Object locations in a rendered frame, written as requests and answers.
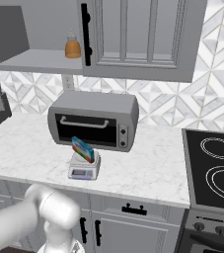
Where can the black hob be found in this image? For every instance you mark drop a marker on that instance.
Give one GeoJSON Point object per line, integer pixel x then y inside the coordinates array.
{"type": "Point", "coordinates": [212, 164]}

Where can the grey base cabinet door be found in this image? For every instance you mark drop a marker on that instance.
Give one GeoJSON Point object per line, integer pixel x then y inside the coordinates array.
{"type": "Point", "coordinates": [85, 204]}
{"type": "Point", "coordinates": [133, 235]}

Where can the grey toaster oven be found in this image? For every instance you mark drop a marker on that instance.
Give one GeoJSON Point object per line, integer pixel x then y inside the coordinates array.
{"type": "Point", "coordinates": [93, 103]}

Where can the grey wall cabinet door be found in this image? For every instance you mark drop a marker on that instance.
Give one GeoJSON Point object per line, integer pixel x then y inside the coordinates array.
{"type": "Point", "coordinates": [139, 36]}

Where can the oven knob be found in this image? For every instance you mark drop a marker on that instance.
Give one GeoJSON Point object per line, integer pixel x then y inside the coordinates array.
{"type": "Point", "coordinates": [199, 226]}
{"type": "Point", "coordinates": [220, 230]}

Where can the grey drawer front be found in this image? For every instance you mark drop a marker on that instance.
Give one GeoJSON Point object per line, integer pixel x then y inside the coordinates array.
{"type": "Point", "coordinates": [163, 210]}
{"type": "Point", "coordinates": [5, 187]}

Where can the white wall outlet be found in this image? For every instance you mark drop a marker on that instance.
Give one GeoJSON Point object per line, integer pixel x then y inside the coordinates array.
{"type": "Point", "coordinates": [68, 81]}

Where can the white digital scale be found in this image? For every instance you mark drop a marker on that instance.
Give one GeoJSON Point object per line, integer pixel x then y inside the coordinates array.
{"type": "Point", "coordinates": [84, 169]}

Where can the grey wall cabinet shelf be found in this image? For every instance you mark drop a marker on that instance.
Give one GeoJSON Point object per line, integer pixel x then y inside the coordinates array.
{"type": "Point", "coordinates": [41, 62]}

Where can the orange bottle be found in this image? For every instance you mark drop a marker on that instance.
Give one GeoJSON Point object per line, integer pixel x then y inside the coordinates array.
{"type": "Point", "coordinates": [72, 47]}

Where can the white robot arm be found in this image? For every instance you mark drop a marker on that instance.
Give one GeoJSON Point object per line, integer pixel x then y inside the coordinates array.
{"type": "Point", "coordinates": [51, 207]}

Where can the blue boxed food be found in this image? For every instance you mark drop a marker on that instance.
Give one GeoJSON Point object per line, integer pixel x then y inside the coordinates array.
{"type": "Point", "coordinates": [82, 150]}

